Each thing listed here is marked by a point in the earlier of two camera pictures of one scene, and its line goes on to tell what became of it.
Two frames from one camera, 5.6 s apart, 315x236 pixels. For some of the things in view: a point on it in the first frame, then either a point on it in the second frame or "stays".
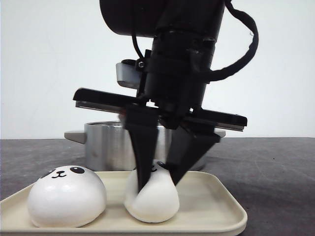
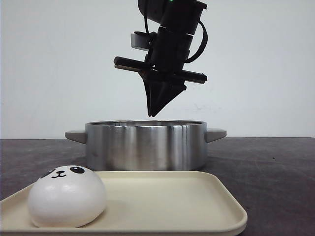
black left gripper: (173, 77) -> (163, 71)
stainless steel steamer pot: (109, 147) stays
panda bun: (67, 196) stays
